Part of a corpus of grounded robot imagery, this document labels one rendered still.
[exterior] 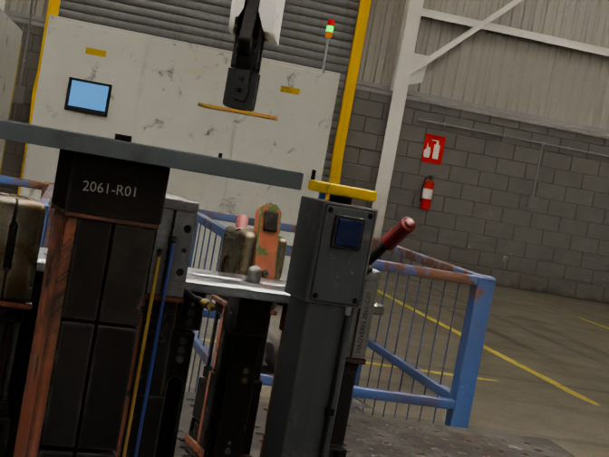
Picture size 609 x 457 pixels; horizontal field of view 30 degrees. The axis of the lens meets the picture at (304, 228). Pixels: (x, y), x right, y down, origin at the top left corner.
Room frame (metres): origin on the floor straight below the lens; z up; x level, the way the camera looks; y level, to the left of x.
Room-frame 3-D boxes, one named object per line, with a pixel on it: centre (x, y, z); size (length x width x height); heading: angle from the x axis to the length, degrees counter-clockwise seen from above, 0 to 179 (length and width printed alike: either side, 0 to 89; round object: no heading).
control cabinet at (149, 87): (9.47, 1.15, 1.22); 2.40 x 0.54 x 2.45; 104
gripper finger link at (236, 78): (1.18, 0.09, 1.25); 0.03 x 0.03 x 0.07; 89
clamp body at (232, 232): (1.79, 0.08, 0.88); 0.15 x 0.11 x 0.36; 23
